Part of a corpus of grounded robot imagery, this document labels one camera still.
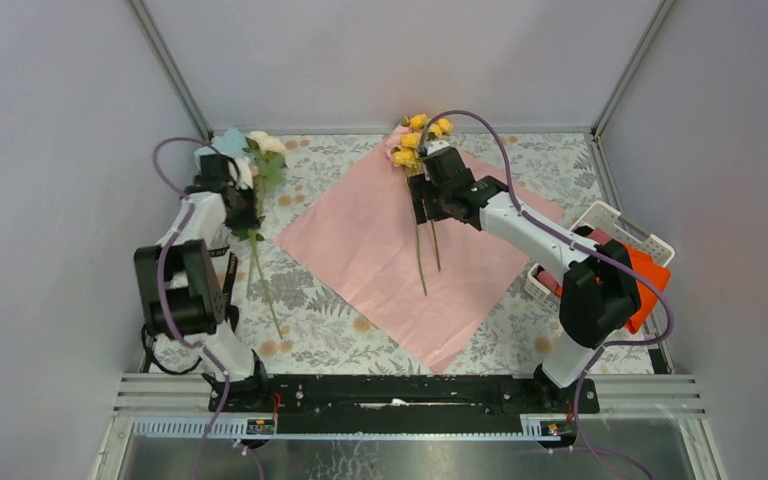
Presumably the white fake flower stem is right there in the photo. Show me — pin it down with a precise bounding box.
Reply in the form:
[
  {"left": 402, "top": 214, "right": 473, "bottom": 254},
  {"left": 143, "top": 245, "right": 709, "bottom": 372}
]
[{"left": 241, "top": 131, "right": 287, "bottom": 340}]

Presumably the yellow fake flower stem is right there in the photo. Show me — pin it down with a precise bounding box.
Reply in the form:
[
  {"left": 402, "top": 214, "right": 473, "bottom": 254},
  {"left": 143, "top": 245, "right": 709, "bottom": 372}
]
[{"left": 385, "top": 114, "right": 454, "bottom": 296}]

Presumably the pink purple wrapping paper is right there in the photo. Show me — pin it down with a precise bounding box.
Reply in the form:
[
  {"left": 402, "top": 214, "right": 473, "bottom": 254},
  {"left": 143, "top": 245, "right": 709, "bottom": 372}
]
[{"left": 258, "top": 136, "right": 561, "bottom": 375}]

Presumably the pink fake flower stem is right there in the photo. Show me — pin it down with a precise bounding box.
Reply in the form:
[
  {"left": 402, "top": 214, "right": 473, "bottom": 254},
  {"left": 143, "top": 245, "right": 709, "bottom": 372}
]
[{"left": 384, "top": 124, "right": 442, "bottom": 279}]

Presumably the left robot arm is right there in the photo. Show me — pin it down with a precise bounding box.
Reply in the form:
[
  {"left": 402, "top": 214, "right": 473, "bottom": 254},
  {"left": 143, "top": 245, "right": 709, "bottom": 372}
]
[{"left": 133, "top": 151, "right": 271, "bottom": 411}]

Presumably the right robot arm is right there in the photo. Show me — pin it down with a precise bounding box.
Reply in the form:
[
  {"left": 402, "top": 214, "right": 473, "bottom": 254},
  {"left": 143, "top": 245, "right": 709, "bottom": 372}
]
[{"left": 408, "top": 141, "right": 642, "bottom": 412}]

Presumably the light blue folded towel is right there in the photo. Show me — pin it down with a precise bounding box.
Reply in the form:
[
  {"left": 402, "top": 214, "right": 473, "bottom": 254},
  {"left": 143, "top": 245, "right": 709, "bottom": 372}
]
[{"left": 194, "top": 128, "right": 250, "bottom": 170}]

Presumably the black ribbon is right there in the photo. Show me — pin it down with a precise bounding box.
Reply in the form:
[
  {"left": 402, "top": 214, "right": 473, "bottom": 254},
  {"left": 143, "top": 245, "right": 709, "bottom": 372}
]
[{"left": 140, "top": 246, "right": 240, "bottom": 376}]

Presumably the pink cloth in basket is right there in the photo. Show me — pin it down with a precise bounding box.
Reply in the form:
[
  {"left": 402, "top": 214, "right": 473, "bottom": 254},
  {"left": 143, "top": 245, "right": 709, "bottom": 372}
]
[{"left": 534, "top": 225, "right": 611, "bottom": 298}]

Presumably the white plastic basket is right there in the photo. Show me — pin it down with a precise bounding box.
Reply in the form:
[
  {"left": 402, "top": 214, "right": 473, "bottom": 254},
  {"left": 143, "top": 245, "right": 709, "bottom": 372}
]
[{"left": 525, "top": 200, "right": 675, "bottom": 313}]

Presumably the floral tablecloth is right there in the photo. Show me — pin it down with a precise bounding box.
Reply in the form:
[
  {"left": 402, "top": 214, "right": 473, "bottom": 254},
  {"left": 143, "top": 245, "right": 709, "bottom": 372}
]
[{"left": 148, "top": 132, "right": 657, "bottom": 377}]

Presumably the orange cloth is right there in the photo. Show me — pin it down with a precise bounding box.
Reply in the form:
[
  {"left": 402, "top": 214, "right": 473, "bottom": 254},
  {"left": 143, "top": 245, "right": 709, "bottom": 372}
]
[{"left": 556, "top": 241, "right": 672, "bottom": 335}]

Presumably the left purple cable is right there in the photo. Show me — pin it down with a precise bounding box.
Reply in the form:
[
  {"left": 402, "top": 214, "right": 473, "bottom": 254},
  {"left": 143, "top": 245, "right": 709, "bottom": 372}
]
[{"left": 152, "top": 137, "right": 267, "bottom": 480}]

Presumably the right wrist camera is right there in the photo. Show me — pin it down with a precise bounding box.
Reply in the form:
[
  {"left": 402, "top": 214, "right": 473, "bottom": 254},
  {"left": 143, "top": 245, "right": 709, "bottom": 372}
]
[{"left": 425, "top": 140, "right": 452, "bottom": 157}]

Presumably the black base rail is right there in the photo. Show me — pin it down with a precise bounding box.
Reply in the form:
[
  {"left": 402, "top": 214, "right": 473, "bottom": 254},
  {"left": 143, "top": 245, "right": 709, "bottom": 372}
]
[{"left": 208, "top": 374, "right": 600, "bottom": 436}]

